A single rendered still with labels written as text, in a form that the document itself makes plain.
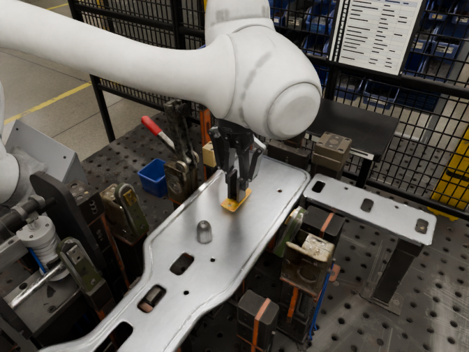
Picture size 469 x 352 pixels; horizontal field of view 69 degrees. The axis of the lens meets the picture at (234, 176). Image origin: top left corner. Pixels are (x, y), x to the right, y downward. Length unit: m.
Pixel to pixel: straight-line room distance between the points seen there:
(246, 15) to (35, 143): 0.87
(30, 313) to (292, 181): 0.62
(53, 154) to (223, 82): 0.83
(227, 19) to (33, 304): 0.62
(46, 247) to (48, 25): 0.39
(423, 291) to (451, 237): 0.26
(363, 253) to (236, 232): 0.52
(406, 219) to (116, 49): 0.68
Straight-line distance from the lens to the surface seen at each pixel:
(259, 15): 0.55
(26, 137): 1.28
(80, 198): 0.71
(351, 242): 1.17
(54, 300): 0.77
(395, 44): 1.09
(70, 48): 0.47
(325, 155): 0.91
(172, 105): 0.74
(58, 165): 1.13
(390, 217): 0.85
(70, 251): 0.66
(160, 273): 0.70
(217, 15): 0.54
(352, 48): 1.12
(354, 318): 1.02
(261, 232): 0.74
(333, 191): 0.86
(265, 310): 0.66
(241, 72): 0.40
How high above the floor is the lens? 1.57
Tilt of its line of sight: 41 degrees down
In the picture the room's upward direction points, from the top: straight up
